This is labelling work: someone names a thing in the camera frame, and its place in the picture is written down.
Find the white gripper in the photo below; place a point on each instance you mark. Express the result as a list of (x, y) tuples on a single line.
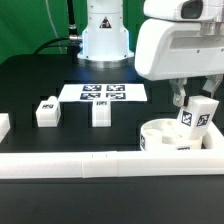
[(168, 50)]

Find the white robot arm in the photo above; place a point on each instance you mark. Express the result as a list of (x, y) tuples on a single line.
[(105, 40)]

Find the white U-shaped fence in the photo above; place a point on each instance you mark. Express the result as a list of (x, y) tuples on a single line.
[(207, 161)]

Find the white marker sheet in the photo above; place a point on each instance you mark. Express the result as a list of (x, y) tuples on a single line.
[(115, 92)]

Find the white fence piece left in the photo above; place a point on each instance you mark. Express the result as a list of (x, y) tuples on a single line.
[(4, 125)]

